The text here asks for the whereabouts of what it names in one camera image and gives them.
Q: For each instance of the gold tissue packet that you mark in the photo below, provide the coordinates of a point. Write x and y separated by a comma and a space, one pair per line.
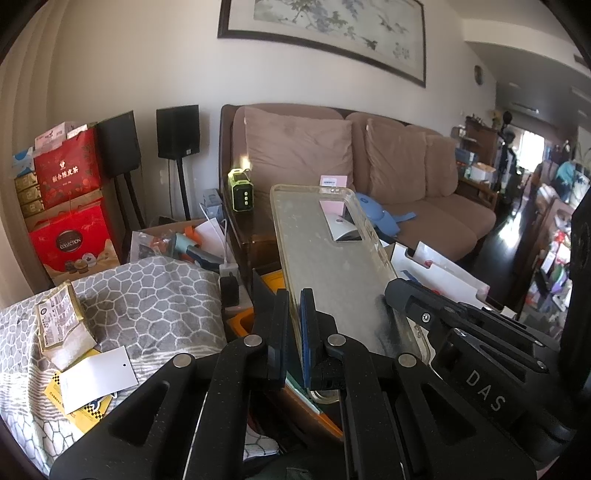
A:
57, 314
74, 346

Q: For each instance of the pink white box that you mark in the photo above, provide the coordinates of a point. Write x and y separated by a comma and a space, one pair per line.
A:
55, 134

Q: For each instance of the framed ink painting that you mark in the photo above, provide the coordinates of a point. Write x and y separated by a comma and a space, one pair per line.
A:
323, 27

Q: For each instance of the yellow envelope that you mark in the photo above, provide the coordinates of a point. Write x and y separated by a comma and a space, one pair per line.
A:
87, 413

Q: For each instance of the grey patterned blanket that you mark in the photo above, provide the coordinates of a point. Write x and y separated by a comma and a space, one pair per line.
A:
152, 300

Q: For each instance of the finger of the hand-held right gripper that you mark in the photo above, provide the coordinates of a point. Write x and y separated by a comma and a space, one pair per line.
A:
411, 300

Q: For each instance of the black power adapter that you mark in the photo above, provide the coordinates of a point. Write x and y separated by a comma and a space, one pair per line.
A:
230, 288

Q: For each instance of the dark wooden side table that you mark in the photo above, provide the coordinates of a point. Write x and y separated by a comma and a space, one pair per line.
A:
258, 240

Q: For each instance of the wall clock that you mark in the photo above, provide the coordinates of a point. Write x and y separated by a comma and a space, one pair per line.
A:
478, 74

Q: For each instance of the green black power station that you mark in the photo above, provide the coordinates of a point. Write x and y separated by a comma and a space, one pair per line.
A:
240, 191

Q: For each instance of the orange plastic crate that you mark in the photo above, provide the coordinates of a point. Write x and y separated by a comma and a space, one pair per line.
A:
240, 323

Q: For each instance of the black speaker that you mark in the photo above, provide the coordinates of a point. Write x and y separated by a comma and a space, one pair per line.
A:
178, 131
117, 143

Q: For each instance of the clear phone case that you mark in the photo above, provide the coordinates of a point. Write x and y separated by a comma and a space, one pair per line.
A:
332, 277

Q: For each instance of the red gift bag gold print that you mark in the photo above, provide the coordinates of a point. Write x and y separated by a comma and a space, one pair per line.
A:
67, 166

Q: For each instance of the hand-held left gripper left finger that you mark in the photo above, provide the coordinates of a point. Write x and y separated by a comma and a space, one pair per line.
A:
281, 332

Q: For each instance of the white curved device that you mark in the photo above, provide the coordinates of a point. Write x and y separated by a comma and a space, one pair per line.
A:
344, 230

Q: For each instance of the open cardboard box of clutter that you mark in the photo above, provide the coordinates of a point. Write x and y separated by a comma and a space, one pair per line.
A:
175, 240

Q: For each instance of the brown sofa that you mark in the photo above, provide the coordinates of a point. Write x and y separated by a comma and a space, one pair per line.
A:
438, 217

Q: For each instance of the wall outlet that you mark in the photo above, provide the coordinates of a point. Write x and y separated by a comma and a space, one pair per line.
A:
164, 175

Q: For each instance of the white envelope red print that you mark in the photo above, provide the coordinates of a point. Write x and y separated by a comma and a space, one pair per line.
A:
443, 272

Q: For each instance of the light blue tissue pack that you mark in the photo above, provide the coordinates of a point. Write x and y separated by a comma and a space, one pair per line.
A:
23, 161

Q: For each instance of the black speaker stand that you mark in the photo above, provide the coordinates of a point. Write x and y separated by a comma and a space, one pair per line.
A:
127, 203
181, 189

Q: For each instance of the white card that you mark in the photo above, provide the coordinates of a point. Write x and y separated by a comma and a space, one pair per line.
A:
99, 378

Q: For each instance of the beige sofa cushion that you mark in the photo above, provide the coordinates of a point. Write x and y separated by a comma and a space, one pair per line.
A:
441, 166
397, 157
300, 152

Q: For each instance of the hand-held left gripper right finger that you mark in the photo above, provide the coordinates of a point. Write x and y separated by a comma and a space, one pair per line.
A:
307, 337

